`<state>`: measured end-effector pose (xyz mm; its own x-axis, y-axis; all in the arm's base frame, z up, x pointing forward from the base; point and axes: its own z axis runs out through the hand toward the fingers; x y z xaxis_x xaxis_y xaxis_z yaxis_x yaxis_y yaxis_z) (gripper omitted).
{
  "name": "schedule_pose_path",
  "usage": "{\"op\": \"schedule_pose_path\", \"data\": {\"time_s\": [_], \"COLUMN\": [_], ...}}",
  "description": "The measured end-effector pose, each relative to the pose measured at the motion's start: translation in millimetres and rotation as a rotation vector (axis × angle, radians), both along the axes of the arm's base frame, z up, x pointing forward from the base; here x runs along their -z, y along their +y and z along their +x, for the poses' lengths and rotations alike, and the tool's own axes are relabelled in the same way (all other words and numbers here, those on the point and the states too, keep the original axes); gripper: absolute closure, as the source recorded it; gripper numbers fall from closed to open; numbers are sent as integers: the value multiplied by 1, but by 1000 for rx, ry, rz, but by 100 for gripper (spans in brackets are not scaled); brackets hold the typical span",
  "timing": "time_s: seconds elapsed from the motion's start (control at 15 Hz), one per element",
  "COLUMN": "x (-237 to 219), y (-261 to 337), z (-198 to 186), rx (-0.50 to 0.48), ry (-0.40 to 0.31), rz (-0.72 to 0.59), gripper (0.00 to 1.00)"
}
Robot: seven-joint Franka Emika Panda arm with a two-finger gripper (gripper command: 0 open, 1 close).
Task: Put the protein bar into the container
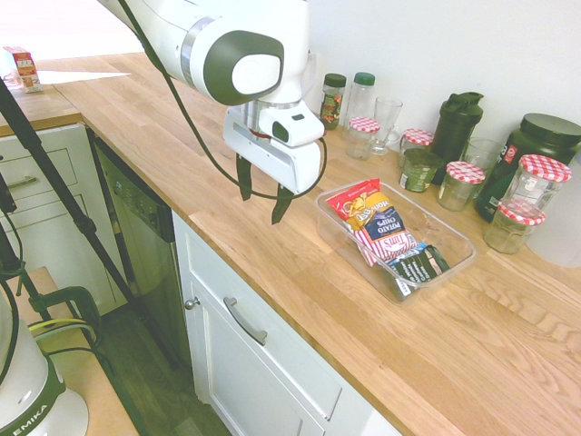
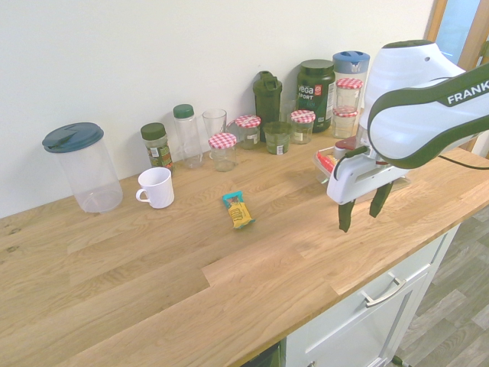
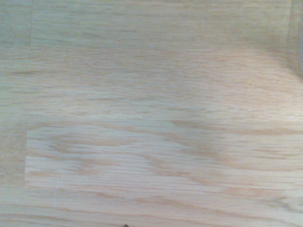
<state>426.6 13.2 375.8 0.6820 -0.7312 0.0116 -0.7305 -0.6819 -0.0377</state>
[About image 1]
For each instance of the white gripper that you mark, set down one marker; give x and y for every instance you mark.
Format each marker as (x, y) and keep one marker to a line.
(268, 159)

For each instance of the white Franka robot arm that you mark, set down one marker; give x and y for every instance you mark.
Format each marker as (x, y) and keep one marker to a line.
(181, 36)

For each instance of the clear plastic container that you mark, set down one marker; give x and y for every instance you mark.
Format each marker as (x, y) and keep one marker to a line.
(436, 227)

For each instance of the red snack packet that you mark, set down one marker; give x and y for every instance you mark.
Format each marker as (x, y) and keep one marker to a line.
(345, 200)

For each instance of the labelled spice jar dark lid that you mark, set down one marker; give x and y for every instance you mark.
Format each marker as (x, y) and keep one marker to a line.
(333, 102)

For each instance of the glass jar red checkered lid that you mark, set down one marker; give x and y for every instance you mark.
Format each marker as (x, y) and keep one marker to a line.
(515, 229)
(460, 186)
(363, 136)
(416, 138)
(544, 168)

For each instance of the striped potato chips bag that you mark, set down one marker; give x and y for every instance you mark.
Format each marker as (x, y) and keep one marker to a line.
(386, 227)

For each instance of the dark built-in dishwasher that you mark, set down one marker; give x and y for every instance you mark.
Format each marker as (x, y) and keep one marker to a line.
(136, 213)

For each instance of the silver round cabinet knob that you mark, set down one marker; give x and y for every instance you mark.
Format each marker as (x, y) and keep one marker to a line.
(192, 302)

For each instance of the clear bottle green lid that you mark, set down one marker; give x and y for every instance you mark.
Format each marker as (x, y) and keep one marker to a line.
(363, 97)

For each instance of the tall drinking glass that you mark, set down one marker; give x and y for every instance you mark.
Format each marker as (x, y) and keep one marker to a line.
(387, 120)

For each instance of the glass jar dark green lid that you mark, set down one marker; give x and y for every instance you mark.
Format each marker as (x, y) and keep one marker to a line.
(420, 170)

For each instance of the blue snack packet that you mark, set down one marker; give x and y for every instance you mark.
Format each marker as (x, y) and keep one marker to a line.
(420, 249)

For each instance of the dark green snack packet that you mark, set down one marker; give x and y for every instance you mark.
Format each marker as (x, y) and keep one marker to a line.
(417, 270)

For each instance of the white panelled cabinet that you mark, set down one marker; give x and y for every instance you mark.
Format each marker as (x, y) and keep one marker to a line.
(77, 154)

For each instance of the black shaker bottle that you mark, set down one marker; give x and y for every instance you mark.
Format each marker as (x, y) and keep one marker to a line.
(456, 131)

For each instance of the dark metal clamp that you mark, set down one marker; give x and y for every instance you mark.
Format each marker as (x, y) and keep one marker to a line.
(81, 295)

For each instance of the clear glass tumbler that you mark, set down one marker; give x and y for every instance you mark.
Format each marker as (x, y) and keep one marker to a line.
(483, 152)

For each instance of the light wooden robot stand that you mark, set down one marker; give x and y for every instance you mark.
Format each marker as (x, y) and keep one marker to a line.
(91, 386)

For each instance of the orange white carton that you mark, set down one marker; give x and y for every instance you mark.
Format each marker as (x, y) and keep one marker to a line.
(26, 68)

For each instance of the large black supplement tub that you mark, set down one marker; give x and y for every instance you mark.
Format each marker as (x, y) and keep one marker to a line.
(540, 136)

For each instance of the white grey wrist camera box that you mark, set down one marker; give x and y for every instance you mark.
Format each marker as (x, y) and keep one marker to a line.
(295, 127)

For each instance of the black camera tripod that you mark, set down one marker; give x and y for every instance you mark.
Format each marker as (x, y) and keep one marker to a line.
(43, 154)

